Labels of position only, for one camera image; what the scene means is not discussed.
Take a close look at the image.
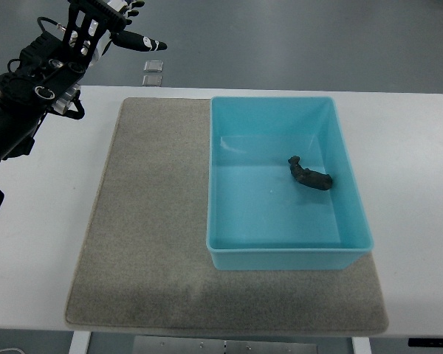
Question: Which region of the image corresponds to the black table control panel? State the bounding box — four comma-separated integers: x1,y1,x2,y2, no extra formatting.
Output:
408,338,443,348

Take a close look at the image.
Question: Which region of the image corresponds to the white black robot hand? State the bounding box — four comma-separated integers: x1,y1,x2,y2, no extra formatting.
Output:
90,1,168,65

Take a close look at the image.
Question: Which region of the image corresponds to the blue plastic box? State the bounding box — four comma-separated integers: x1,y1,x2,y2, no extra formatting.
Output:
206,97,374,271

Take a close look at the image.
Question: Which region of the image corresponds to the grey felt mat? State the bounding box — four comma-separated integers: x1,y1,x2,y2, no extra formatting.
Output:
65,98,388,336

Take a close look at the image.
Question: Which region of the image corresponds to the white left table leg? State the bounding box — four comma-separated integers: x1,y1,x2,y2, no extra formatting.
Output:
68,331,92,354

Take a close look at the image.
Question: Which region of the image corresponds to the white right table leg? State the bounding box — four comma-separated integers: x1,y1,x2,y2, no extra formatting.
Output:
351,337,372,354

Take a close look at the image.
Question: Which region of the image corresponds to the brown hippo toy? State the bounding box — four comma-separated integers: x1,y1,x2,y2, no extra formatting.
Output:
288,156,333,191

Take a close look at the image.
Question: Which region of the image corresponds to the lower floor outlet plate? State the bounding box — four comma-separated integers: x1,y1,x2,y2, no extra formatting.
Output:
142,74,162,87

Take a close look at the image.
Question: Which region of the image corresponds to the white table leg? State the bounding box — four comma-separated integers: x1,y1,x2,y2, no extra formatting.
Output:
351,337,372,354
68,331,92,354

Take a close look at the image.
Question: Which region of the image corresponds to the floor outlet plate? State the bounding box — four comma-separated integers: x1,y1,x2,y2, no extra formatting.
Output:
143,60,164,72
142,74,162,87

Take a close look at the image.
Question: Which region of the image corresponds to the metal table crossbar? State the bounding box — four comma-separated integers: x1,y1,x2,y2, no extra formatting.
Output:
132,336,318,354

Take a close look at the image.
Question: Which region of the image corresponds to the upper floor outlet plate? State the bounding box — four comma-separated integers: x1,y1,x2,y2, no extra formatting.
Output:
143,60,164,72

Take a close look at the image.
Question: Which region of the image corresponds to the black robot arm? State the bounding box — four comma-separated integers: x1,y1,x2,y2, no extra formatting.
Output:
0,1,144,163

